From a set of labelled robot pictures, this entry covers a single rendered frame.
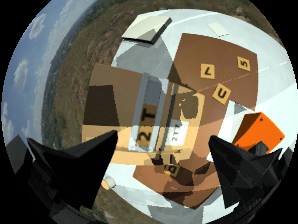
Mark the grey cylinder with orange top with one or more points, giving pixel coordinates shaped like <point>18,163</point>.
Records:
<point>108,183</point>

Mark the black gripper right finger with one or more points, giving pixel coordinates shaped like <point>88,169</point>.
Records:
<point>237,169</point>

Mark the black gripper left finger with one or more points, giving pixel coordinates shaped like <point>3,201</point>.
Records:
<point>80,168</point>

